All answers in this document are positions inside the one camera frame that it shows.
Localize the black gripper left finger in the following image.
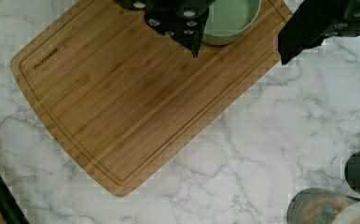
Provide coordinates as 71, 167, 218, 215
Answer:
115, 0, 215, 58

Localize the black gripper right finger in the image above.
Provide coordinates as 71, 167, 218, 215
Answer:
278, 0, 360, 65

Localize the green bowl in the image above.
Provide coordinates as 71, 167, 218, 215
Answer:
202, 0, 262, 46

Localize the bamboo cutting board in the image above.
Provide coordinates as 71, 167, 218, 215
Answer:
11, 0, 291, 197

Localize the glass jar with contents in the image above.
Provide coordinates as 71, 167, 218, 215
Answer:
286, 188, 360, 224

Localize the white plate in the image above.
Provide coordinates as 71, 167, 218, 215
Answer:
332, 203, 360, 224

